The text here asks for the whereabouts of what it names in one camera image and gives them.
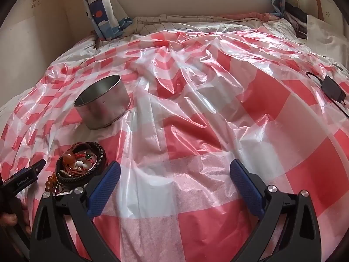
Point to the white pillow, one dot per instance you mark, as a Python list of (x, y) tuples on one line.
[(324, 38)]

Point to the dark clothing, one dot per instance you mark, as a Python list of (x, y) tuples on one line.
[(297, 16)]

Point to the round metal tin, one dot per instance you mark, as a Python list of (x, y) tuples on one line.
[(103, 109)]

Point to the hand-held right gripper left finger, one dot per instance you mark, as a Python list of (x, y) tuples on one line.
[(106, 188)]

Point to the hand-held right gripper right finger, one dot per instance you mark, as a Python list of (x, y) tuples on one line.
[(246, 188)]

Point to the red white checkered plastic sheet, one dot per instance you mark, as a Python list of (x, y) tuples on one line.
[(190, 131)]

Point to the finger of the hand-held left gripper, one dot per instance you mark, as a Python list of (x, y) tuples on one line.
[(39, 166)]

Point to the black power adapter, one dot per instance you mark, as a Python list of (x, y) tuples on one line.
[(334, 88)]

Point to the pink blanket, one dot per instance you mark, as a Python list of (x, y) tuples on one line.
[(253, 15)]

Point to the person's left hand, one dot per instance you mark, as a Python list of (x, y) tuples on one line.
[(8, 219)]

